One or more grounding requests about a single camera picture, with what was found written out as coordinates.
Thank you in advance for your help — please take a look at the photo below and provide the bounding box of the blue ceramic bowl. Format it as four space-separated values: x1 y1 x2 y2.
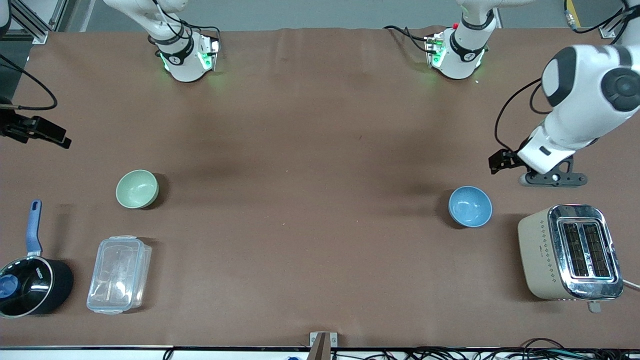
448 186 493 228

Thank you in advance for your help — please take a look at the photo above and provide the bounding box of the green ceramic bowl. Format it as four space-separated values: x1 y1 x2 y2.
115 169 160 210

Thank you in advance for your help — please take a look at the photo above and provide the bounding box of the beige chrome toaster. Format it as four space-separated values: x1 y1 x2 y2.
517 204 625 314

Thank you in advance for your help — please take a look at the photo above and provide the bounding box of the clear plastic food container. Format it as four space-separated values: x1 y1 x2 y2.
86 235 153 315

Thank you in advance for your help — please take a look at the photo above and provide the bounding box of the glass lid blue knob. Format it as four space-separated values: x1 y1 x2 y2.
0 257 54 317

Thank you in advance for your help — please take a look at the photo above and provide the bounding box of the brown table mat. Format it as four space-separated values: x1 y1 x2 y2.
0 26 640 349

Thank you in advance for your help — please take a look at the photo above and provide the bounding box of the aluminium frame post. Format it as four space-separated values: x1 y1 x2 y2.
599 0 640 40
9 0 79 45

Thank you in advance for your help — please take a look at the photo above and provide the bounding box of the black left base cable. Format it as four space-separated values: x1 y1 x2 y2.
383 25 437 54

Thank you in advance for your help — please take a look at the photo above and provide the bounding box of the black base cable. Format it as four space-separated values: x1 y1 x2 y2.
180 20 221 42
383 25 437 54

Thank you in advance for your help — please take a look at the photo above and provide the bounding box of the black saucepan blue handle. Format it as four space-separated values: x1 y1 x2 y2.
0 200 74 319

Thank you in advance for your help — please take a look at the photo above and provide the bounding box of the black right base cable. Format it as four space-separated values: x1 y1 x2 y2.
180 20 221 42

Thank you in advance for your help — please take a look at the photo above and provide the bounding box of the black cable bundle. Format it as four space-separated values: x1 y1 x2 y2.
332 338 640 360

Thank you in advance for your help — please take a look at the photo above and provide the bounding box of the metal table bracket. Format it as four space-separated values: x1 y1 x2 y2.
309 331 338 360

